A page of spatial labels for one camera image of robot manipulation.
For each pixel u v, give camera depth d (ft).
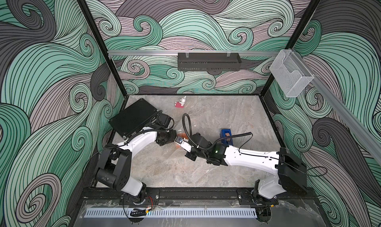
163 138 2.22
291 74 2.56
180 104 3.64
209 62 3.13
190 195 2.45
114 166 1.40
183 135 2.82
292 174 1.35
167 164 2.75
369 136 1.69
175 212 2.29
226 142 2.88
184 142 2.14
